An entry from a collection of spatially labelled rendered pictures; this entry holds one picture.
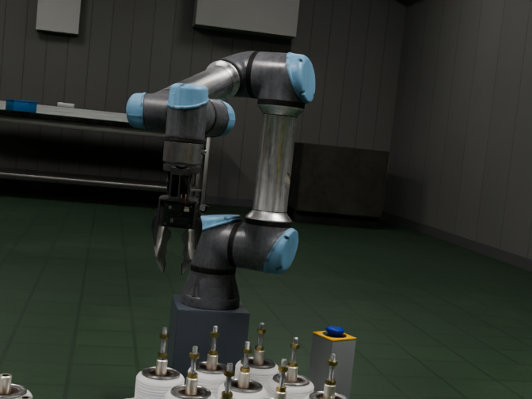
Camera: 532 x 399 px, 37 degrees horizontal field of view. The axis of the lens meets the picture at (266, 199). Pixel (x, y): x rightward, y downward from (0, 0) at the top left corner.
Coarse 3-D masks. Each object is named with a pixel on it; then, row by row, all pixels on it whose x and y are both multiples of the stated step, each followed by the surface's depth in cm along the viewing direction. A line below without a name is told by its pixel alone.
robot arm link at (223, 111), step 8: (216, 104) 155; (224, 104) 159; (216, 112) 154; (224, 112) 157; (232, 112) 161; (216, 120) 154; (224, 120) 157; (232, 120) 161; (216, 128) 156; (224, 128) 159; (232, 128) 162; (216, 136) 161
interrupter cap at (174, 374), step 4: (148, 368) 157; (152, 368) 158; (168, 368) 159; (172, 368) 159; (144, 372) 155; (148, 372) 155; (152, 372) 156; (168, 372) 157; (172, 372) 157; (176, 372) 157; (144, 376) 153; (148, 376) 152; (152, 376) 153; (156, 376) 153; (160, 376) 153; (164, 376) 154; (168, 376) 154; (172, 376) 154; (176, 376) 154
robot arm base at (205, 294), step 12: (192, 276) 197; (204, 276) 195; (216, 276) 195; (228, 276) 197; (192, 288) 196; (204, 288) 195; (216, 288) 195; (228, 288) 196; (180, 300) 199; (192, 300) 195; (204, 300) 194; (216, 300) 194; (228, 300) 196
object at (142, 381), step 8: (136, 376) 155; (136, 384) 154; (144, 384) 152; (152, 384) 151; (160, 384) 151; (168, 384) 152; (176, 384) 152; (136, 392) 153; (144, 392) 152; (152, 392) 151; (160, 392) 151
